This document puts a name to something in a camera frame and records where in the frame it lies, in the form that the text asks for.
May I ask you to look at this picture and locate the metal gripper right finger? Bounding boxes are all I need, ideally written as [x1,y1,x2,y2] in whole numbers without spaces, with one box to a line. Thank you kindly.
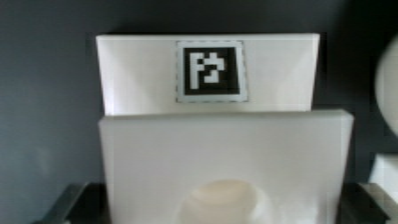
[358,183,398,224]

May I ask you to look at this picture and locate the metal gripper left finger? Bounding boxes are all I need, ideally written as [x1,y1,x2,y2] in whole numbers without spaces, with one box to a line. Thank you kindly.
[33,184,87,224]

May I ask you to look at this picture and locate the white lamp base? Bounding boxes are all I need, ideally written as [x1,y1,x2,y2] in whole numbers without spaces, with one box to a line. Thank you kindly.
[95,33,353,224]

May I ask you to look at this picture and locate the white lamp bulb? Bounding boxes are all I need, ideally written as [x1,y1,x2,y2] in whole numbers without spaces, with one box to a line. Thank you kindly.
[374,45,398,135]

